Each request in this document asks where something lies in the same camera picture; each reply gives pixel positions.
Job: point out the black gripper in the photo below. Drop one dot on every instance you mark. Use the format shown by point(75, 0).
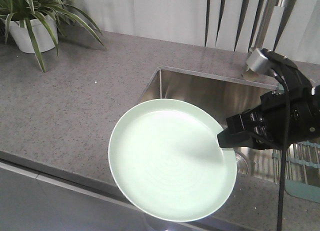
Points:
point(281, 119)

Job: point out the pale green round plate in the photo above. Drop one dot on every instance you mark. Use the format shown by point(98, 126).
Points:
point(165, 158)

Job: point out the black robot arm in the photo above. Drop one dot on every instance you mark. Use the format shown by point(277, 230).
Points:
point(281, 119)

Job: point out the roll-up steel drying rack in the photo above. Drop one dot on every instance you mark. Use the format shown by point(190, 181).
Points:
point(302, 175)

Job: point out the stainless steel sink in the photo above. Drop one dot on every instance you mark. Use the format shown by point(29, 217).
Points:
point(221, 97)

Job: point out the steel sink drain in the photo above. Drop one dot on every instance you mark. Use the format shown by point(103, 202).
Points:
point(242, 164)

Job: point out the white pleated curtain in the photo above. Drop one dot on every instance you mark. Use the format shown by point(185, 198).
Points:
point(230, 25)

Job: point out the stainless steel faucet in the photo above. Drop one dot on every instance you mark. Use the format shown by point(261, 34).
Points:
point(267, 31)

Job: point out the green spider plant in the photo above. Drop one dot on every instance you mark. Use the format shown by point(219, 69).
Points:
point(49, 14)

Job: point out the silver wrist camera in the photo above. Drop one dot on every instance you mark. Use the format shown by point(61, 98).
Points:
point(258, 62)

